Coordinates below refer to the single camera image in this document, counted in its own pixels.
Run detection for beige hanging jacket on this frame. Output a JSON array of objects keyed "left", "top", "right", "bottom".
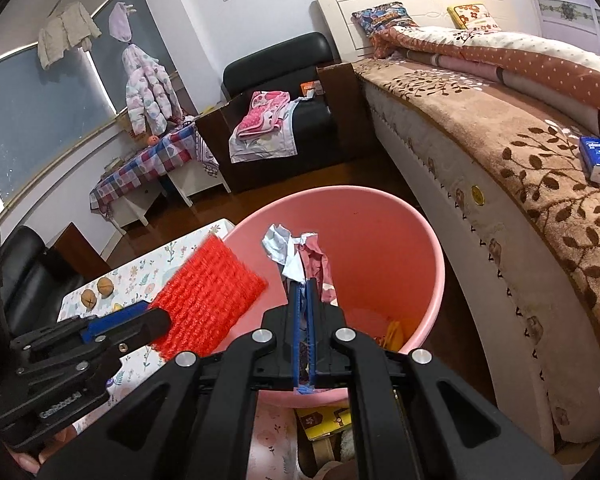
[{"left": 37, "top": 2, "right": 102, "bottom": 70}]

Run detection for blue tissue pack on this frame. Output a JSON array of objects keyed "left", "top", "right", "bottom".
[{"left": 579, "top": 136, "right": 600, "bottom": 184}]

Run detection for large bay window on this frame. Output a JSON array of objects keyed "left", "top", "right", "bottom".
[{"left": 0, "top": 0, "right": 181, "bottom": 221}]

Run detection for white printed cloth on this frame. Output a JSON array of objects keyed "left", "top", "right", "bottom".
[{"left": 228, "top": 100, "right": 301, "bottom": 163}]

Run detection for white desk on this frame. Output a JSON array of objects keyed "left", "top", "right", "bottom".
[{"left": 112, "top": 157, "right": 231, "bottom": 233}]

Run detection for pink plastic bucket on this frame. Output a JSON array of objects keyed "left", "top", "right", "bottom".
[{"left": 221, "top": 186, "right": 447, "bottom": 408}]

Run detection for person's left hand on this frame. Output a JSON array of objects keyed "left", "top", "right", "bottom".
[{"left": 7, "top": 425, "right": 78, "bottom": 476}]

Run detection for black leather armchair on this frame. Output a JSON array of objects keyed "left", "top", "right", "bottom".
[
  {"left": 195, "top": 31, "right": 376, "bottom": 195},
  {"left": 0, "top": 222, "right": 111, "bottom": 341}
]

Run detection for red foam net sleeve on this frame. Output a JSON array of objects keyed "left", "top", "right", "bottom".
[{"left": 147, "top": 235, "right": 269, "bottom": 362}]

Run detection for orange dotted quilt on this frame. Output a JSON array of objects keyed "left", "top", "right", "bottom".
[{"left": 370, "top": 25, "right": 600, "bottom": 131}]

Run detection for pastel dotted puffer jacket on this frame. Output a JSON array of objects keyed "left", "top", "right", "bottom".
[{"left": 124, "top": 44, "right": 182, "bottom": 136}]

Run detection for checkered cloth side table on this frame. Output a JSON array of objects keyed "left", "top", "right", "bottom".
[{"left": 89, "top": 122, "right": 221, "bottom": 216}]

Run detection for pink folded clothes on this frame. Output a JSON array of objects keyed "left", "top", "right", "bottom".
[{"left": 236, "top": 91, "right": 291, "bottom": 141}]

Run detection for bed with brown blanket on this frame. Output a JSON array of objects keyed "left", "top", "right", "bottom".
[{"left": 352, "top": 57, "right": 600, "bottom": 443}]

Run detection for cream bed headboard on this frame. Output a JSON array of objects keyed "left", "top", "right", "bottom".
[{"left": 314, "top": 0, "right": 511, "bottom": 61}]

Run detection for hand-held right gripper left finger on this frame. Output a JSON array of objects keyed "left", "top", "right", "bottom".
[{"left": 39, "top": 280, "right": 306, "bottom": 480}]

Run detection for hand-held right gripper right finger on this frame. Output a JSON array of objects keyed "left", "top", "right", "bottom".
[{"left": 305, "top": 277, "right": 566, "bottom": 480}]

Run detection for yellow cardboard box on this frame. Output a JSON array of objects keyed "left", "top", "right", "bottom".
[{"left": 295, "top": 405, "right": 356, "bottom": 443}]

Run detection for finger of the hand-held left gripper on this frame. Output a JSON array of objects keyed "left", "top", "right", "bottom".
[
  {"left": 80, "top": 301, "right": 151, "bottom": 343},
  {"left": 87, "top": 307, "right": 172, "bottom": 361}
]

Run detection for colourful patterned pillow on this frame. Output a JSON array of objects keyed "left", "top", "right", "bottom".
[{"left": 351, "top": 2, "right": 418, "bottom": 41}]

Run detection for large red-white paper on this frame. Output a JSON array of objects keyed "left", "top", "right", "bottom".
[{"left": 261, "top": 224, "right": 338, "bottom": 306}]

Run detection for yellow floral pillow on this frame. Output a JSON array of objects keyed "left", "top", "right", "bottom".
[{"left": 447, "top": 3, "right": 501, "bottom": 31}]

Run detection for white quilted mattress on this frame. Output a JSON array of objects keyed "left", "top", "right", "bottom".
[{"left": 365, "top": 85, "right": 600, "bottom": 441}]

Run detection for purple hat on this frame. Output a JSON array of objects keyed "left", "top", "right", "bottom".
[{"left": 109, "top": 1, "right": 137, "bottom": 43}]

